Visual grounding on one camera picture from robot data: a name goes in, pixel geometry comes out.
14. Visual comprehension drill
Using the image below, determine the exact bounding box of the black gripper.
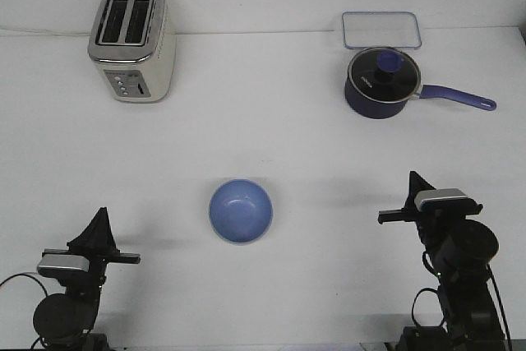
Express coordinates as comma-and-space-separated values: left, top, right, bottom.
377, 170, 483, 240
42, 207, 141, 285

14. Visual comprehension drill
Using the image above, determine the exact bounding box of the green bowl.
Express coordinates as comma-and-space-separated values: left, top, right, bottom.
215, 228, 270, 246

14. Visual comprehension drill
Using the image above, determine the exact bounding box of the blue bowl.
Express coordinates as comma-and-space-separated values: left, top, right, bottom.
209, 179, 274, 244

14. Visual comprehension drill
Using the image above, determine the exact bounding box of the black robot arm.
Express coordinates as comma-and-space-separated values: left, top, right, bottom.
378, 171, 513, 350
33, 207, 141, 350

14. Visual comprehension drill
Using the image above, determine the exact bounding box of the dark blue saucepan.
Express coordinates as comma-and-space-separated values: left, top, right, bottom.
344, 81, 497, 119

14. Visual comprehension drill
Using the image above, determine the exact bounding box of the glass pot lid blue knob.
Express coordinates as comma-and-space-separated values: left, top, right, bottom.
348, 47, 421, 104

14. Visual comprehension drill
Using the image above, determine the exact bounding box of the clear blue-rimmed container lid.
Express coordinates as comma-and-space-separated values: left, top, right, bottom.
342, 12, 422, 49

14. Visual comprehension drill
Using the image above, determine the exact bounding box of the silver two-slot toaster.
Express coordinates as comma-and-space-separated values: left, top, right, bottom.
87, 0, 176, 103

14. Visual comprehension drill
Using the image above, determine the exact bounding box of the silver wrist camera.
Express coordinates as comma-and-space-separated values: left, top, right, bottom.
413, 188, 468, 212
37, 254, 90, 279

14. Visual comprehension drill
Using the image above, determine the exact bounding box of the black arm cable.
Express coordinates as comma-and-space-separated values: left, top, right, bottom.
0, 271, 50, 298
410, 252, 513, 351

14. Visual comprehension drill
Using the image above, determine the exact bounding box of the white toaster power cord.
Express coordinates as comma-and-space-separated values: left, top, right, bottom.
0, 26, 92, 37

